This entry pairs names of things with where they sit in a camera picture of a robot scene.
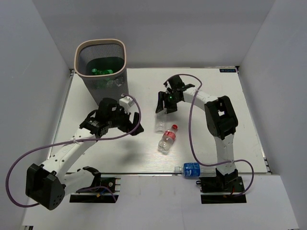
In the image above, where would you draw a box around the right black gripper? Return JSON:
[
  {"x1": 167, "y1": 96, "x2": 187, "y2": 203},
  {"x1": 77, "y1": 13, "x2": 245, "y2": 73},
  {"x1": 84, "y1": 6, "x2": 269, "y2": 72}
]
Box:
[{"x1": 156, "y1": 91, "x2": 181, "y2": 114}]

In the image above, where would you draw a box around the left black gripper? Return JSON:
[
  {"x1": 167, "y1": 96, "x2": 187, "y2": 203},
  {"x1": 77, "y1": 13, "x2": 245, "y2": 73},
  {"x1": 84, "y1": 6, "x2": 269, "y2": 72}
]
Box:
[{"x1": 107, "y1": 104, "x2": 144, "y2": 136}]

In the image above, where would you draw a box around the clear bottle with white cap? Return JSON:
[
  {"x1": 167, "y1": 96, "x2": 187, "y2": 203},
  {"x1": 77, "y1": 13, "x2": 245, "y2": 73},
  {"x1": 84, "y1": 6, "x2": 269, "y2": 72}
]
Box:
[{"x1": 154, "y1": 111, "x2": 166, "y2": 132}]

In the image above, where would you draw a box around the green bottle with green cap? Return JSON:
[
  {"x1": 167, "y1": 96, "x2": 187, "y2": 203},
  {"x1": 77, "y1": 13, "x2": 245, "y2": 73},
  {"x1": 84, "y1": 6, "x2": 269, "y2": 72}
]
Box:
[{"x1": 99, "y1": 69, "x2": 113, "y2": 75}]

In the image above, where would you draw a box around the green bottle bin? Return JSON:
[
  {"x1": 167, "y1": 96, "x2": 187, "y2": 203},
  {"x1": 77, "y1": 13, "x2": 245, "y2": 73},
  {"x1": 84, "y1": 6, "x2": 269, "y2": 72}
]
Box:
[{"x1": 92, "y1": 69, "x2": 99, "y2": 75}]

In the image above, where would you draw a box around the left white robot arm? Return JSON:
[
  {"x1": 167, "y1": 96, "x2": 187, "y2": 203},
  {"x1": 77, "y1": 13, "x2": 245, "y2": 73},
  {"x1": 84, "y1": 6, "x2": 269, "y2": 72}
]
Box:
[{"x1": 25, "y1": 94, "x2": 144, "y2": 210}]

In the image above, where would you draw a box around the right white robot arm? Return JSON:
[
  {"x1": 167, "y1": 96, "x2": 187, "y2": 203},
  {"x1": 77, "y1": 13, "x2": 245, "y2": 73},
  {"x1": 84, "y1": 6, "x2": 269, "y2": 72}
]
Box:
[{"x1": 155, "y1": 74, "x2": 238, "y2": 191}]

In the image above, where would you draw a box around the grey bin with beige rim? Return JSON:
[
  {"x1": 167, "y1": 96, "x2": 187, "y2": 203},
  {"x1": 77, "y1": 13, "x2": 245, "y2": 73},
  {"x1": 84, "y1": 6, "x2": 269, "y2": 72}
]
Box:
[{"x1": 74, "y1": 39, "x2": 129, "y2": 104}]

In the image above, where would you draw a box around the clear bottle red label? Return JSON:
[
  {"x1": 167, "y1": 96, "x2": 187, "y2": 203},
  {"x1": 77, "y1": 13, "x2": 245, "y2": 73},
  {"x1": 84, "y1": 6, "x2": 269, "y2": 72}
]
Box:
[{"x1": 158, "y1": 125, "x2": 178, "y2": 153}]

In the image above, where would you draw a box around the blue table corner label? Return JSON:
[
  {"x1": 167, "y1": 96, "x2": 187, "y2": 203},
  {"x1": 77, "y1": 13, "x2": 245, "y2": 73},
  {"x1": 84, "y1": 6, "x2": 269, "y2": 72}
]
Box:
[{"x1": 219, "y1": 69, "x2": 236, "y2": 73}]

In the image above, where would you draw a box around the clear bottle blue label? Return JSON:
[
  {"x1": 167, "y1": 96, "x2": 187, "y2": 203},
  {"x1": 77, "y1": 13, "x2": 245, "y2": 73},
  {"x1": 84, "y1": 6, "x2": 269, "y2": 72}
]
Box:
[{"x1": 174, "y1": 162, "x2": 216, "y2": 178}]

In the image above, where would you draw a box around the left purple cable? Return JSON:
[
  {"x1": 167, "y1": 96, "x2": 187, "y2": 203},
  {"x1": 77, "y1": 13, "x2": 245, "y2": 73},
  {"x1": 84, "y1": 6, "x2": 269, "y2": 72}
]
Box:
[{"x1": 5, "y1": 94, "x2": 142, "y2": 208}]

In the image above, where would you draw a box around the purple cable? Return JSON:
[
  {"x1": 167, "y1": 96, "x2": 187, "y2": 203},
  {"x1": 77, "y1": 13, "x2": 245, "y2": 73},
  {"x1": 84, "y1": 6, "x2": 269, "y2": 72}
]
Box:
[
  {"x1": 167, "y1": 73, "x2": 255, "y2": 197},
  {"x1": 5, "y1": 94, "x2": 142, "y2": 208}
]

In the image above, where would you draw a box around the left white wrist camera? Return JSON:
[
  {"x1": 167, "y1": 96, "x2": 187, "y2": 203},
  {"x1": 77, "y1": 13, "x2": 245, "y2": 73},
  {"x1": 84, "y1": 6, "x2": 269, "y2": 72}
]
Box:
[{"x1": 119, "y1": 94, "x2": 135, "y2": 114}]

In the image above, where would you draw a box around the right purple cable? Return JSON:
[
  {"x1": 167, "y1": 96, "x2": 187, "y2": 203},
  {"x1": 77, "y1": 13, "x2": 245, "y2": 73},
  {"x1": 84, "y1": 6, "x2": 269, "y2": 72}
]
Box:
[{"x1": 167, "y1": 73, "x2": 255, "y2": 197}]

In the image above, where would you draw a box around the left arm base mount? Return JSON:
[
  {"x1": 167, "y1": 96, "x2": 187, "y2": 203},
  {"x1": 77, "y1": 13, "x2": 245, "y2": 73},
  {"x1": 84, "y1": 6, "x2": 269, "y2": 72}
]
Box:
[{"x1": 69, "y1": 177, "x2": 121, "y2": 204}]

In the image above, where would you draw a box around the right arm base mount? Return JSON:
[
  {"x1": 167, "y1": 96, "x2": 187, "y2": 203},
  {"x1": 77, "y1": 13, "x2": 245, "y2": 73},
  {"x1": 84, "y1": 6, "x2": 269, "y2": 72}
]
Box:
[{"x1": 196, "y1": 176, "x2": 247, "y2": 204}]

